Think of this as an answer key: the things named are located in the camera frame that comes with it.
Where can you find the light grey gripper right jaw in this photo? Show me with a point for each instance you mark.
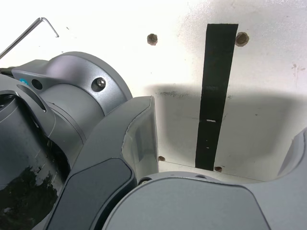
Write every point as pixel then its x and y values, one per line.
pixel 192 206

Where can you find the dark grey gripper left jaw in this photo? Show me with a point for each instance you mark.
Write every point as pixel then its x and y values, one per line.
pixel 108 143

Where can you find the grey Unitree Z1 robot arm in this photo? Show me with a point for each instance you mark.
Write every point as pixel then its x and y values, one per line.
pixel 72 79

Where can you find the black tape strip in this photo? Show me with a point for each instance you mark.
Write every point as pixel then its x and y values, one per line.
pixel 216 95

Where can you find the silver hex key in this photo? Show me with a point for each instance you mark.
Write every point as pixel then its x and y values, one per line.
pixel 28 29

